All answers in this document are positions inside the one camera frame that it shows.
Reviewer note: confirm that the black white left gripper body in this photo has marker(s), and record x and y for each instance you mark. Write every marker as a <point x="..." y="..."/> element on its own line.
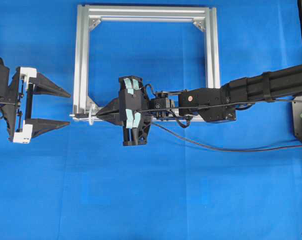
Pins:
<point x="15" y="93"/>

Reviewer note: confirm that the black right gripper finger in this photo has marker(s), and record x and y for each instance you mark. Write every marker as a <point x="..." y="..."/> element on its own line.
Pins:
<point x="111" y="108"/>
<point x="111" y="118"/>

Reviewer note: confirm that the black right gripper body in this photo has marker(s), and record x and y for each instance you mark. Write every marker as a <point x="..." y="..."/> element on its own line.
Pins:
<point x="133" y="103"/>

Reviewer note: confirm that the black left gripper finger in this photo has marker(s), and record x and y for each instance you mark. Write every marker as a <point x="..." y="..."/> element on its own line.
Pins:
<point x="44" y="86"/>
<point x="41" y="126"/>

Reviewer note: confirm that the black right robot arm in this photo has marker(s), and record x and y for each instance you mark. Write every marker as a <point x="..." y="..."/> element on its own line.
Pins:
<point x="218" y="105"/>

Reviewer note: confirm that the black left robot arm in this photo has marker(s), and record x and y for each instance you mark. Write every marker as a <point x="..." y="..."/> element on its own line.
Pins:
<point x="26" y="101"/>

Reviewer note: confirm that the white zip tie loop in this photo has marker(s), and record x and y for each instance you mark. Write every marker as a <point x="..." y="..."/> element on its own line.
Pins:
<point x="89" y="115"/>

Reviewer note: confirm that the blue table cloth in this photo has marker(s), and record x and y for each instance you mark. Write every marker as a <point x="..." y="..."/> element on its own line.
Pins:
<point x="81" y="183"/>

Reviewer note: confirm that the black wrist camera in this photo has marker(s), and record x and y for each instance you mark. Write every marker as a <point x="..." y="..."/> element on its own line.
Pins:
<point x="161" y="105"/>

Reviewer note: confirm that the silver aluminium extrusion frame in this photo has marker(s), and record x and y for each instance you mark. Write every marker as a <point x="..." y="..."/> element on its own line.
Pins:
<point x="170" y="47"/>

